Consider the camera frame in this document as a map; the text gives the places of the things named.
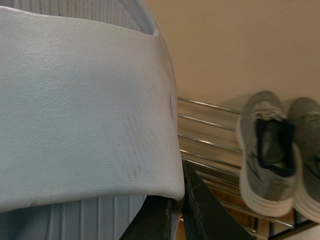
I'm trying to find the grey knit sneaker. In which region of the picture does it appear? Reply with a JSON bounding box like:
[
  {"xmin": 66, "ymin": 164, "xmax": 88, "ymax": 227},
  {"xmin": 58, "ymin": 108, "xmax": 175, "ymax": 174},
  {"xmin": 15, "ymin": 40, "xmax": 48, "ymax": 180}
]
[
  {"xmin": 236, "ymin": 91, "xmax": 297, "ymax": 217},
  {"xmin": 287, "ymin": 97, "xmax": 320, "ymax": 223}
]

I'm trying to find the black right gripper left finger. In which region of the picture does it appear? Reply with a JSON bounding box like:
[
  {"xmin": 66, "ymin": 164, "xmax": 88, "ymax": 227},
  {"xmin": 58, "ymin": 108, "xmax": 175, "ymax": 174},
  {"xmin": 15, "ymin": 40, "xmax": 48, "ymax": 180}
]
[{"xmin": 120, "ymin": 195, "xmax": 173, "ymax": 240}]

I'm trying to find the light blue slide sandal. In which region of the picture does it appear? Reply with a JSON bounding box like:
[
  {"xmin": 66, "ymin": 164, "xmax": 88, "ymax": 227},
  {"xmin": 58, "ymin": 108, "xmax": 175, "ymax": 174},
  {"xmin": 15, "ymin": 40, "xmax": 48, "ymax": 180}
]
[{"xmin": 0, "ymin": 0, "xmax": 185, "ymax": 240}]

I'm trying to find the black metal shoe rack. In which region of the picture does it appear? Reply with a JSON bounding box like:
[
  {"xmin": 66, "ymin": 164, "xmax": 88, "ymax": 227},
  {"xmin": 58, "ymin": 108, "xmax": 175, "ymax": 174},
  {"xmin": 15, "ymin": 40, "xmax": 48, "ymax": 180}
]
[{"xmin": 178, "ymin": 96, "xmax": 320, "ymax": 240}]

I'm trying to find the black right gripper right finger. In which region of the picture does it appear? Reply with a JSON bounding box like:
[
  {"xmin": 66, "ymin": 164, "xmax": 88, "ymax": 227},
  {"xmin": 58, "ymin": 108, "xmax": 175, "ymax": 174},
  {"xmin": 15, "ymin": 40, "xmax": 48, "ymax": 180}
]
[{"xmin": 182, "ymin": 160, "xmax": 253, "ymax": 240}]

